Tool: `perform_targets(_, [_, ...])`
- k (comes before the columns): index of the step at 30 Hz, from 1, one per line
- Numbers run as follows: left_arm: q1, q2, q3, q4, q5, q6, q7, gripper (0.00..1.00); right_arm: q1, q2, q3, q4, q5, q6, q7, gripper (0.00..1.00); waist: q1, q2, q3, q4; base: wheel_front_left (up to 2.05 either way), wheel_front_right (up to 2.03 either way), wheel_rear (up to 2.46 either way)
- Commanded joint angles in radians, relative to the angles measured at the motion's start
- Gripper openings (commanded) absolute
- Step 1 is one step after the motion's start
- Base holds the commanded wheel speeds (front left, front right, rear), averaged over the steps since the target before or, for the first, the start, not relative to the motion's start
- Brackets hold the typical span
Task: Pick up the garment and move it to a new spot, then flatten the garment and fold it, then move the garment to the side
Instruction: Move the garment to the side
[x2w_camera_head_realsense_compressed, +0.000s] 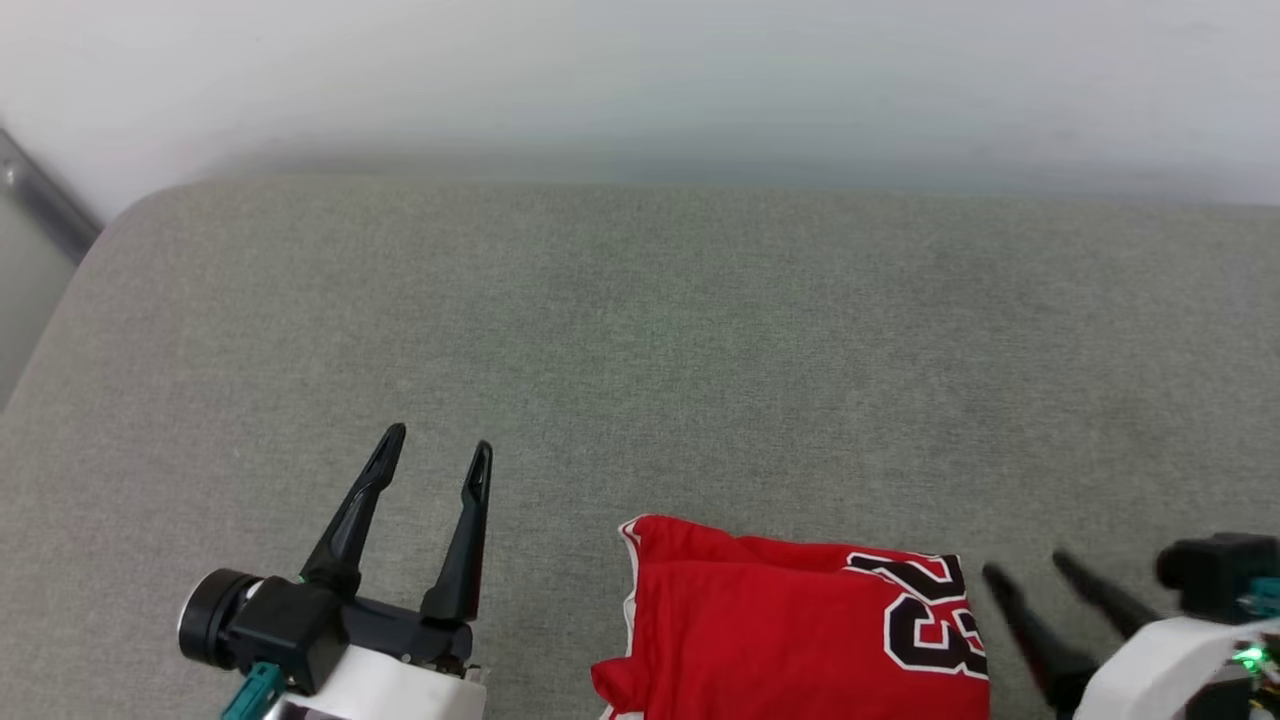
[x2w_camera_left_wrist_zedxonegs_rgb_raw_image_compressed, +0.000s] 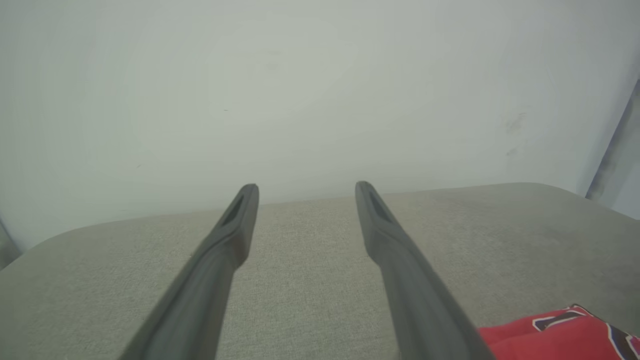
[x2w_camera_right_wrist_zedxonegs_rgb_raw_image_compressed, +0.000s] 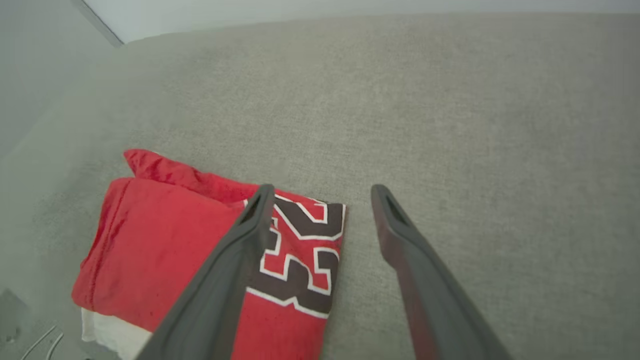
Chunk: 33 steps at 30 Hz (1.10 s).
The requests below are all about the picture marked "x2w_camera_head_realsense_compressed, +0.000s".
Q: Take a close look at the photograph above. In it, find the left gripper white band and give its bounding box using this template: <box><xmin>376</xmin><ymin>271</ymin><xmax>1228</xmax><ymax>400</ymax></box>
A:
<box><xmin>262</xmin><ymin>422</ymin><xmax>495</xmax><ymax>720</ymax></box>

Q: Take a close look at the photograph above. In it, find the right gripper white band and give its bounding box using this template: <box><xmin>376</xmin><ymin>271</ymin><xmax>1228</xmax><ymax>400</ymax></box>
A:
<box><xmin>981</xmin><ymin>549</ymin><xmax>1280</xmax><ymax>720</ymax></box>

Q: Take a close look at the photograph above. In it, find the red basketball jersey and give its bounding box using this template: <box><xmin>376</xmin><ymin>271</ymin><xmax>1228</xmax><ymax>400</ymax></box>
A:
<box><xmin>589</xmin><ymin>514</ymin><xmax>992</xmax><ymax>720</ymax></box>

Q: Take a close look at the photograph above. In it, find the grey fabric sofa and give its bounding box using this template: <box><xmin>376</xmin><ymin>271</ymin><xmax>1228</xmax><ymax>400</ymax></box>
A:
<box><xmin>0</xmin><ymin>175</ymin><xmax>1280</xmax><ymax>720</ymax></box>

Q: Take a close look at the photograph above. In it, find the teal left camera connector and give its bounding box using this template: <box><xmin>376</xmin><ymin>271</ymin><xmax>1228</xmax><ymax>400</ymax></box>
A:
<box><xmin>219</xmin><ymin>661</ymin><xmax>287</xmax><ymax>720</ymax></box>

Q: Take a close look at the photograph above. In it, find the grey metal wall strip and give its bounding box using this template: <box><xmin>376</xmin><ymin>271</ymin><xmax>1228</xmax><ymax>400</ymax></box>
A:
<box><xmin>0</xmin><ymin>128</ymin><xmax>103</xmax><ymax>266</ymax></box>

